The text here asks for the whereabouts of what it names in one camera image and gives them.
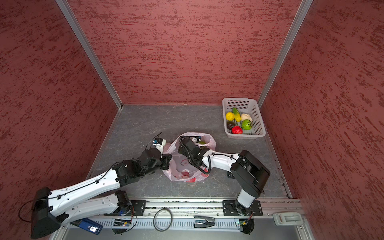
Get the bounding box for green spotted custard apple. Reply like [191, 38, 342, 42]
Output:
[242, 119, 253, 131]

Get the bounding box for small circuit board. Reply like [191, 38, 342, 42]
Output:
[113, 219, 132, 228]
[239, 219, 255, 235]

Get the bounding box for black stapler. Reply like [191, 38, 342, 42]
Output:
[194, 216, 215, 229]

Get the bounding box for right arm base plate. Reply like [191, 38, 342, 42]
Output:
[222, 200, 263, 217]

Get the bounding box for yellow orange round fruit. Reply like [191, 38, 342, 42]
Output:
[226, 112, 235, 121]

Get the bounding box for aluminium corner post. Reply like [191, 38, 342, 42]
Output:
[258, 0, 313, 108]
[55, 0, 124, 111]

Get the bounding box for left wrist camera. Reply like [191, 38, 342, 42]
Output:
[153, 137, 166, 154]

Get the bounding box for grey plastic holder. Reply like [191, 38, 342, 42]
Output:
[273, 212, 304, 226]

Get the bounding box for black desk calculator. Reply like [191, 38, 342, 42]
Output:
[227, 171, 235, 179]

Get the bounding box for left small circuit board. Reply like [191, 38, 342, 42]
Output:
[113, 219, 132, 228]

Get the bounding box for black cable loop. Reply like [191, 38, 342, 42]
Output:
[153, 207, 174, 232]

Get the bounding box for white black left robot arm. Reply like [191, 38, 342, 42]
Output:
[31, 148, 172, 239]

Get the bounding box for aluminium corner post left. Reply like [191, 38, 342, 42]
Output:
[55, 0, 124, 111]

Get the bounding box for yellow green mango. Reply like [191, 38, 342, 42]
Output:
[233, 108, 242, 122]

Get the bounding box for pink printed plastic bag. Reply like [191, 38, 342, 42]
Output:
[163, 133, 216, 183]

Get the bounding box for aluminium front rail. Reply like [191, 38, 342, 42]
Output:
[49, 197, 307, 232]

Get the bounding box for red fruit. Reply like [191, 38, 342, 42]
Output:
[231, 126, 243, 135]

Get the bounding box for aluminium corner post right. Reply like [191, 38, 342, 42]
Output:
[258, 0, 313, 108]

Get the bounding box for blue black box device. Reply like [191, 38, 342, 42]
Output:
[71, 218, 103, 235]

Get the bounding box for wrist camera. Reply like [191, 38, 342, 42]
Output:
[190, 136, 202, 143]
[153, 137, 166, 154]

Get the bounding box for right small circuit board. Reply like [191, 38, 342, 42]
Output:
[239, 219, 255, 235]

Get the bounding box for dark brown round fruit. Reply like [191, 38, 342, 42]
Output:
[226, 121, 236, 130]

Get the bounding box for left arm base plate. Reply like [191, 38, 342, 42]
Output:
[111, 200, 147, 217]

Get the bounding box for pale yellow fruit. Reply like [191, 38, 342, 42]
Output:
[241, 114, 253, 122]

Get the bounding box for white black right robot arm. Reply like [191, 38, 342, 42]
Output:
[178, 136, 271, 216]

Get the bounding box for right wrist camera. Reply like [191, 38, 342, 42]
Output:
[190, 136, 202, 143]

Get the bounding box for white perforated plastic basket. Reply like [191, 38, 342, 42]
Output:
[222, 98, 266, 140]

